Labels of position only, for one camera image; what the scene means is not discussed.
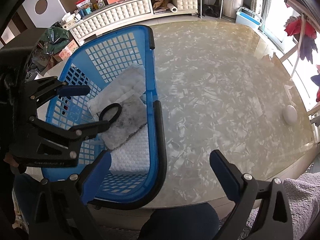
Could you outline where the black hair tie ring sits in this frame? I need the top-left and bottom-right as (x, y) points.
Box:
(98, 102), (123, 125)

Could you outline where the blue plastic laundry basket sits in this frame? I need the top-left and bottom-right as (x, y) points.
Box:
(42, 25), (167, 210)

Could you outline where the grey fuzzy cloth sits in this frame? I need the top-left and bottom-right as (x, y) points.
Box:
(99, 95), (147, 151)

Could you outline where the white fluffy towel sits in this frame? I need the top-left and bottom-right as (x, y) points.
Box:
(87, 63), (146, 121)

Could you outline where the white waffle towel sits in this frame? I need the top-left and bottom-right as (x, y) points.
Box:
(109, 125), (150, 174)

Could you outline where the cardboard box red print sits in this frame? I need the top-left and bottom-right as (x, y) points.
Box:
(53, 40), (79, 62)

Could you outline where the green plastic bag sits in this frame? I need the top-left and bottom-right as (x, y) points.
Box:
(39, 27), (70, 56)

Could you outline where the grey patterned cushion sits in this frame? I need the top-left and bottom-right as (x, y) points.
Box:
(249, 172), (320, 240)

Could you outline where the small white round object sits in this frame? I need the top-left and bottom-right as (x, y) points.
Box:
(283, 105), (298, 125)

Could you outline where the white tufted TV cabinet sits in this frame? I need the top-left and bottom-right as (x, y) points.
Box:
(69, 0), (198, 46)

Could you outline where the paper towel roll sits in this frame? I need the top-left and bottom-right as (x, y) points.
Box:
(167, 3), (178, 13)

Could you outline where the blue white plastic bin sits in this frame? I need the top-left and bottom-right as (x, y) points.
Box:
(235, 7), (264, 30)

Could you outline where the wooden clothes rack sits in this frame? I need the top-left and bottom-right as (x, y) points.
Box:
(262, 0), (320, 120)

